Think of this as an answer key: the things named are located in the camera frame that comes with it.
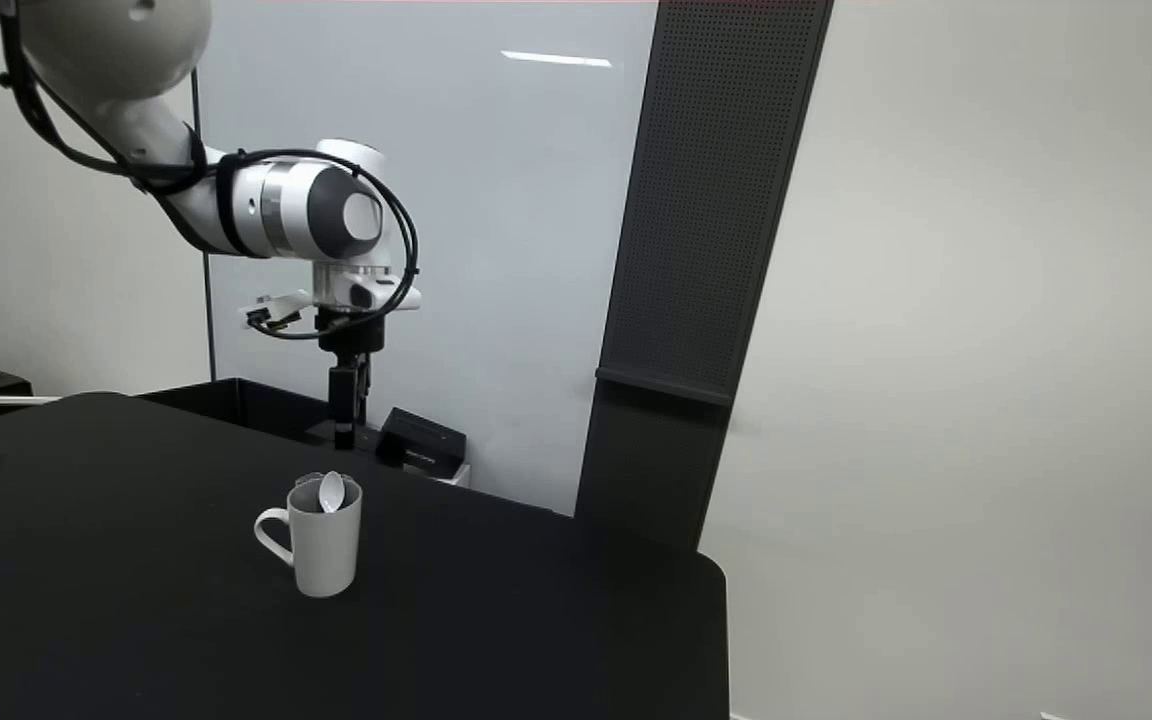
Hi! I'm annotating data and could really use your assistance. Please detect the white plastic spoon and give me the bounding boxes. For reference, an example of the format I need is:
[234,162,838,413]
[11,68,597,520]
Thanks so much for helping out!
[313,468,351,516]

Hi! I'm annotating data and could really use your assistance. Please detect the small black box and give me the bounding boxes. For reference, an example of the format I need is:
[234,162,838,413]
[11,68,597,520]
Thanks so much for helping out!
[371,404,473,480]

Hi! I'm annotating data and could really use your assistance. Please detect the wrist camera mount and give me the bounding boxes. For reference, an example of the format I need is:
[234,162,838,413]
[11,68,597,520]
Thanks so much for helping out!
[245,292,329,340]

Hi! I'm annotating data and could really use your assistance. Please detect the white ceramic cup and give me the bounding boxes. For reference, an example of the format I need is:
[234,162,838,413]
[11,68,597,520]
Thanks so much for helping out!
[248,468,368,605]

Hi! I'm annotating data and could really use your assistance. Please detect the white board panel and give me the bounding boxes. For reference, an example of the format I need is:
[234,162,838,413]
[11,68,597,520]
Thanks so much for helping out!
[190,0,659,520]

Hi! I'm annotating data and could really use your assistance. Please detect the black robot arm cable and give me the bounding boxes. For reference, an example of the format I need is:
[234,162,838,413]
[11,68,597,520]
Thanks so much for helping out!
[0,12,424,345]

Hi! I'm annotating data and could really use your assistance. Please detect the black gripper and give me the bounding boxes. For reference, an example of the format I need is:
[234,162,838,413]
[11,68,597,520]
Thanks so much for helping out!
[317,305,386,452]

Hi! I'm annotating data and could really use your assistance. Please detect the black pillar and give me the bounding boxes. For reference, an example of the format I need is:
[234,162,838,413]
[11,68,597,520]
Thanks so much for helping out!
[570,0,834,560]

